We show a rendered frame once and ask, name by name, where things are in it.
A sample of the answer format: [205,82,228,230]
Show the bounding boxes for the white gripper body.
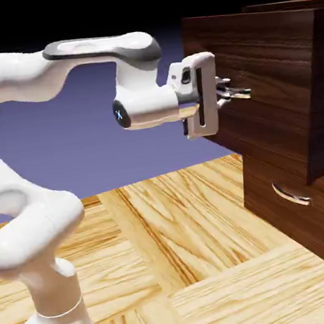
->
[176,50,226,142]

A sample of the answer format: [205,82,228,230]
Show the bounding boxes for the curved silver drawer handle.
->
[271,177,313,211]
[216,80,254,104]

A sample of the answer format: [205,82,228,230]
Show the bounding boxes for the dark wood drawer front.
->
[179,0,324,199]
[237,141,324,296]

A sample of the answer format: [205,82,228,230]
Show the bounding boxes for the dark wood cabinet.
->
[220,0,324,296]

